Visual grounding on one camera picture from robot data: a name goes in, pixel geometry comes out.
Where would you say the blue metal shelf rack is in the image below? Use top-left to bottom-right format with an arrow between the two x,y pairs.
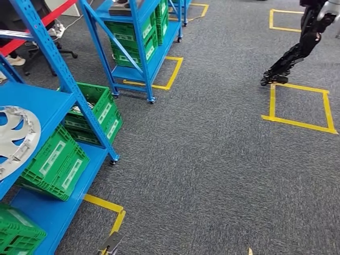
78,0 -> 184,105
168,0 -> 192,27
0,0 -> 121,255

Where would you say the grey metal part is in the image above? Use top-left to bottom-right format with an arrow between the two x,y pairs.
109,0 -> 145,17

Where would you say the yellow floor tape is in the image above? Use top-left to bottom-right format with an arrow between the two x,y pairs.
268,8 -> 305,33
123,56 -> 184,91
84,193 -> 127,255
168,3 -> 210,22
261,82 -> 338,135

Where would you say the green plastic crate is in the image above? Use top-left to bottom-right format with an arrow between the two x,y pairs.
0,203 -> 47,255
105,10 -> 158,50
16,125 -> 90,202
111,35 -> 159,69
65,112 -> 124,147
155,0 -> 170,46
65,82 -> 118,131

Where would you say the black office chair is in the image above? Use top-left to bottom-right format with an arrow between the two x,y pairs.
23,40 -> 78,77

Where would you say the white board panel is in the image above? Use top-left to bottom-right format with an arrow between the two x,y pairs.
44,0 -> 81,18

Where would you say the red barrier tape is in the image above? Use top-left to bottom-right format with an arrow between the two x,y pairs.
0,0 -> 78,57

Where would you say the grey wheel hubcap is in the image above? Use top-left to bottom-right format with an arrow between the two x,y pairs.
0,105 -> 42,182

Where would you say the white floor cable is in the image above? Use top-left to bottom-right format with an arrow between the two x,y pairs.
63,0 -> 92,32

